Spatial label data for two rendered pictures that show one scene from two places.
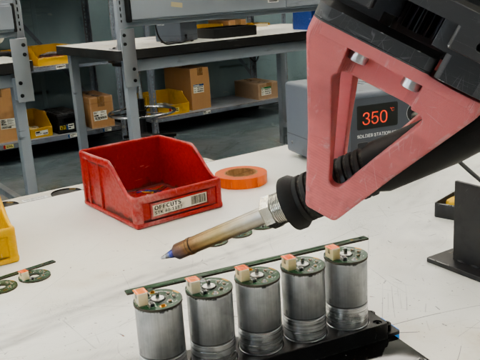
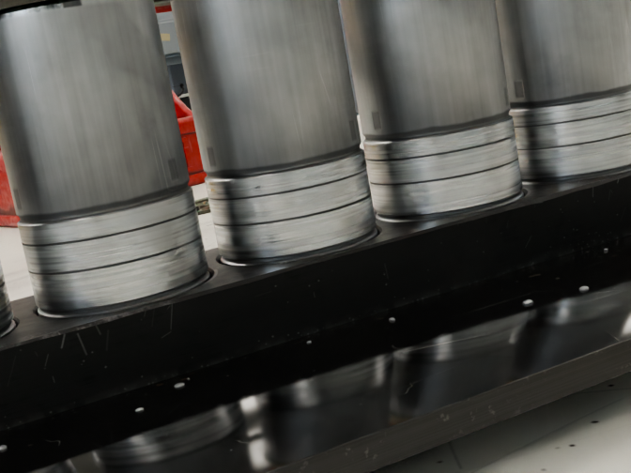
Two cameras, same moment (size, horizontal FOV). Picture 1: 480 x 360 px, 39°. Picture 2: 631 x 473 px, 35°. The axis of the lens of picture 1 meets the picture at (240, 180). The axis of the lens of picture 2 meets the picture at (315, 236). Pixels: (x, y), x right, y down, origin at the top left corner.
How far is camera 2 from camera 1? 0.25 m
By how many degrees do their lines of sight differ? 6
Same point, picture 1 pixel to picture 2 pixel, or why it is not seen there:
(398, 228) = not seen: hidden behind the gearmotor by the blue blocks
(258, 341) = (280, 200)
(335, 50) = not seen: outside the picture
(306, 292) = (435, 16)
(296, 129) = not seen: hidden behind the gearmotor
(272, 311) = (319, 79)
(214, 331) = (92, 142)
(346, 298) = (576, 57)
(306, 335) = (458, 186)
